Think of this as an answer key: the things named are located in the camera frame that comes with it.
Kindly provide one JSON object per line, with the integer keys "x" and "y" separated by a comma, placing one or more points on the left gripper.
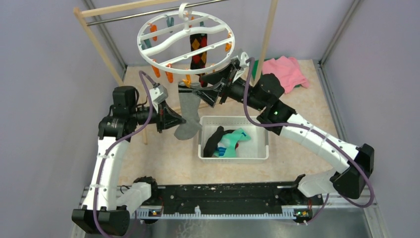
{"x": 166, "y": 118}

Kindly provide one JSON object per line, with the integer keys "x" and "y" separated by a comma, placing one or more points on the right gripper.
{"x": 222, "y": 84}

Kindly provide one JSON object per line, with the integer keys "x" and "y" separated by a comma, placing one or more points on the grey sock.
{"x": 189, "y": 104}

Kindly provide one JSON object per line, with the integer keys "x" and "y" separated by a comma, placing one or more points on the black sock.
{"x": 211, "y": 144}

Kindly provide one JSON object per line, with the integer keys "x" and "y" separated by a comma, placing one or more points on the teal sock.
{"x": 230, "y": 141}

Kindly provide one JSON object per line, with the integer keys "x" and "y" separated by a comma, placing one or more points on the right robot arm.
{"x": 352, "y": 165}

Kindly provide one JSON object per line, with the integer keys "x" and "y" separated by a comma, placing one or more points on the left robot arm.
{"x": 103, "y": 212}

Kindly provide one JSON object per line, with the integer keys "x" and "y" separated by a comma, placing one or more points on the white round sock hanger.
{"x": 191, "y": 23}

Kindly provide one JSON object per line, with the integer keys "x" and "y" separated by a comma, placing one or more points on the orange clothespin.
{"x": 156, "y": 71}
{"x": 169, "y": 74}

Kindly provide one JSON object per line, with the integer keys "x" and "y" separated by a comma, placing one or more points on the pink cloth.
{"x": 288, "y": 72}

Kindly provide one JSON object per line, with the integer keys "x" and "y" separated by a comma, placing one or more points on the white plastic basket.
{"x": 250, "y": 152}

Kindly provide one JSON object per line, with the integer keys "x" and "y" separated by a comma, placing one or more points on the metal hanging rod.
{"x": 152, "y": 12}

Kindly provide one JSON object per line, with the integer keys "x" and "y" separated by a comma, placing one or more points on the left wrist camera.
{"x": 158, "y": 94}

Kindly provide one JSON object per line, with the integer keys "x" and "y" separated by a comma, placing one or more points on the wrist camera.
{"x": 240, "y": 59}
{"x": 158, "y": 94}

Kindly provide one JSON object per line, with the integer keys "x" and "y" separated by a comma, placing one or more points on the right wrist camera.
{"x": 240, "y": 59}

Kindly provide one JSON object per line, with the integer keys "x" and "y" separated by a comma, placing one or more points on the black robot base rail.
{"x": 258, "y": 200}

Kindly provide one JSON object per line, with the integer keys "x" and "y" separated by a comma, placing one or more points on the wooden drying rack frame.
{"x": 96, "y": 13}

